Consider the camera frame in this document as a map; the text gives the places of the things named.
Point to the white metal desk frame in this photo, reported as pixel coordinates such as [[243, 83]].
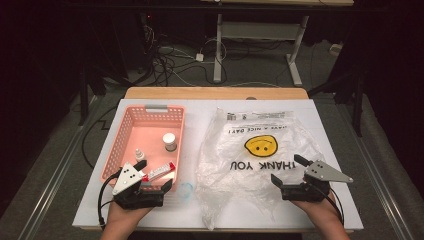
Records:
[[218, 50]]

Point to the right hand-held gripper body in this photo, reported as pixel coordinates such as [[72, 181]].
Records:
[[320, 173]]

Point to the pink plastic basket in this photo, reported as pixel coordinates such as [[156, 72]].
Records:
[[146, 136]]

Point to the white-capped medicine bottle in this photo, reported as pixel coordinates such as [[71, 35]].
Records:
[[169, 141]]

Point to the white table mat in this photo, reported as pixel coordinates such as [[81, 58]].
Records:
[[193, 146]]

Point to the person's left hand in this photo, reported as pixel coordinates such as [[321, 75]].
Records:
[[125, 216]]

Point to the clear small plastic cup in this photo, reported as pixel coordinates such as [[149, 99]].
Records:
[[185, 190]]

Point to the red and white ointment tube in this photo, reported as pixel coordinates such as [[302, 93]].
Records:
[[160, 171]]

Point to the white power adapter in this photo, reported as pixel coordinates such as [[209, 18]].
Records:
[[199, 57]]

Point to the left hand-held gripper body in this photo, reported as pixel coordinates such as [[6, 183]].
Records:
[[126, 180]]

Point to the black stand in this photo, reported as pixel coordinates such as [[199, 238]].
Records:
[[83, 100], [357, 106]]

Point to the person's right hand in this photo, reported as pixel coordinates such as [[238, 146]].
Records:
[[321, 211]]

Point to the small white dropper bottle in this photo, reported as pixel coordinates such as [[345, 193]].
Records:
[[139, 156]]

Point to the metal floor rail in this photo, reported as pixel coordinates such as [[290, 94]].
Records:
[[376, 186], [56, 183]]

